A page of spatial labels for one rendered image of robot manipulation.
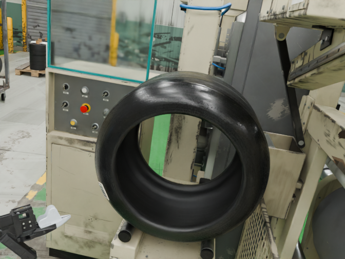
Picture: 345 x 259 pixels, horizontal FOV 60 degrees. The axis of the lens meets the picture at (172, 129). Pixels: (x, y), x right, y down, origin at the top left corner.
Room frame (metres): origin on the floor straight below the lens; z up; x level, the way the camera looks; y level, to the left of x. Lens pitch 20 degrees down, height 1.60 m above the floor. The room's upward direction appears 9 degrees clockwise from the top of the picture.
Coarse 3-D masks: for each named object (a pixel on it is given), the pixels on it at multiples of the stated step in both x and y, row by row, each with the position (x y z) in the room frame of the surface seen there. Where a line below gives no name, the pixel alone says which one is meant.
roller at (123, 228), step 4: (124, 224) 0.86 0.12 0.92; (128, 224) 0.86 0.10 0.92; (124, 228) 0.83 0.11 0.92; (128, 228) 0.84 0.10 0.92; (132, 228) 0.85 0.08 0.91; (120, 232) 0.82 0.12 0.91; (124, 232) 0.82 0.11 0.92; (128, 232) 0.82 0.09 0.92; (132, 232) 0.84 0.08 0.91; (120, 236) 0.82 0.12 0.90; (124, 236) 0.82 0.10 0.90; (128, 236) 0.81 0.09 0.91; (124, 240) 0.82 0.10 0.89; (128, 240) 0.81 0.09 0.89
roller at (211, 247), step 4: (208, 240) 0.84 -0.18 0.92; (212, 240) 0.84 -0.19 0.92; (204, 244) 0.82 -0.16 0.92; (208, 244) 0.82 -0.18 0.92; (212, 244) 0.83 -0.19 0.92; (204, 248) 0.80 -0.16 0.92; (208, 248) 0.80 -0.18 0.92; (212, 248) 0.81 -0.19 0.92; (200, 252) 0.80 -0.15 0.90; (204, 252) 0.79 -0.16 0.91; (208, 252) 0.79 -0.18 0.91; (212, 252) 0.79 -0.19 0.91; (204, 256) 0.79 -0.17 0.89; (208, 256) 0.79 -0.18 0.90; (212, 256) 0.79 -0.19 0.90
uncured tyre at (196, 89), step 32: (128, 96) 0.86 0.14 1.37; (160, 96) 0.81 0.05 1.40; (192, 96) 0.81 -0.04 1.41; (224, 96) 0.83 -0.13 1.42; (128, 128) 0.81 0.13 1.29; (224, 128) 0.79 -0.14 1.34; (256, 128) 0.81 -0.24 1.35; (96, 160) 0.85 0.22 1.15; (128, 160) 1.07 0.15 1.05; (256, 160) 0.78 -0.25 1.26; (128, 192) 0.97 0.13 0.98; (160, 192) 1.06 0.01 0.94; (192, 192) 1.06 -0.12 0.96; (224, 192) 1.03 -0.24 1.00; (256, 192) 0.78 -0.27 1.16; (160, 224) 0.81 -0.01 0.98; (192, 224) 0.91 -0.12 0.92; (224, 224) 0.78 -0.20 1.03
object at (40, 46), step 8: (40, 40) 6.98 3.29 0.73; (32, 48) 6.46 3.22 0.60; (40, 48) 6.51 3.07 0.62; (32, 56) 6.46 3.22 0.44; (40, 56) 6.51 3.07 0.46; (24, 64) 6.90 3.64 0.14; (32, 64) 6.47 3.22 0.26; (40, 64) 6.51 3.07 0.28; (16, 72) 6.36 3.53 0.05; (24, 72) 6.67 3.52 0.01; (32, 72) 6.42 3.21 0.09; (40, 72) 6.45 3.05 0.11
